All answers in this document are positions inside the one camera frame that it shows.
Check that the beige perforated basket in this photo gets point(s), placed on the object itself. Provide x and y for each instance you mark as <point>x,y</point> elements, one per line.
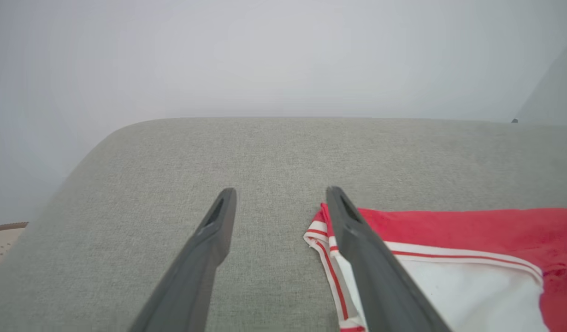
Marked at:
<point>2,242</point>

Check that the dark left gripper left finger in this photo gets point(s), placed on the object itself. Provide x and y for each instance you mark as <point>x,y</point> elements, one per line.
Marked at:
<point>196,272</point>

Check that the red white basketball jersey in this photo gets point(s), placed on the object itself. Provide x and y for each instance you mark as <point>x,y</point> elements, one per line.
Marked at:
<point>472,230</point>

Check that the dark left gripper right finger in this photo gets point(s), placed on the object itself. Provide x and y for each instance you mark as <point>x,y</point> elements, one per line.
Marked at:
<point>375,276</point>

